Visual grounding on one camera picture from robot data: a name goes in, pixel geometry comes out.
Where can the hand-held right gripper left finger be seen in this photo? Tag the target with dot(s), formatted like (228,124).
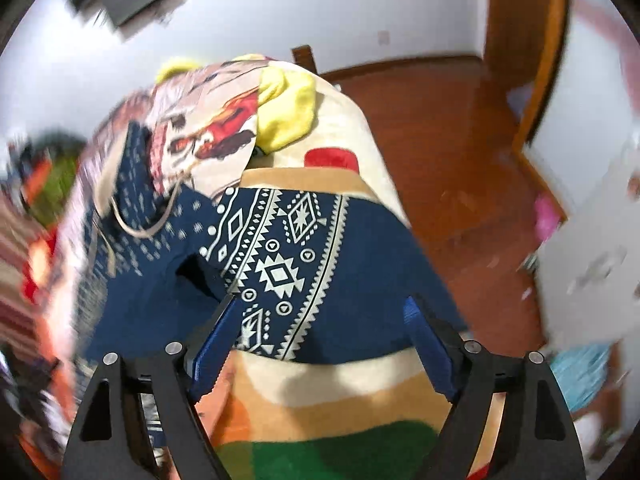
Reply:
(217,345)

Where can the wooden bed post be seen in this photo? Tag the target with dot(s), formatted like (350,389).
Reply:
(305,60)

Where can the pile of colourful clothes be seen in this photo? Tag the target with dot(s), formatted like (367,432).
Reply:
(55,175)

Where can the light blue item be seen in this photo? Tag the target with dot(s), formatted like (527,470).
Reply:
(582,375)

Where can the brown wooden door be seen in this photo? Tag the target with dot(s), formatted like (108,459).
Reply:
(520,35)

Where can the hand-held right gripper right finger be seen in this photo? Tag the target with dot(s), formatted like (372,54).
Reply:
(427,345)

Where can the wood-framed white panel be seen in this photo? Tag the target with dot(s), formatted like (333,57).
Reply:
(590,85)

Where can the pink item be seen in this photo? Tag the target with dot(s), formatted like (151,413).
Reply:
(546,217)

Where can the cream striped bed blanket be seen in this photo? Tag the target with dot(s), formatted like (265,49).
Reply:
(325,410)

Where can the yellow cloth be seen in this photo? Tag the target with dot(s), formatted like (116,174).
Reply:
(285,110)

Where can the white wall socket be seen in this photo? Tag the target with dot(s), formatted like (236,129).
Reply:
(384,37)

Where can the brown striped cloth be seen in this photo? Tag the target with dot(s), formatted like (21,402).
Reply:
(17,270)

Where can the navy patterned garment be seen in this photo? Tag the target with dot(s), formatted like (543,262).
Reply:
(360,260)

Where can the cream printed cloth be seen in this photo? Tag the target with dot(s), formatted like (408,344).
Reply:
(215,125)

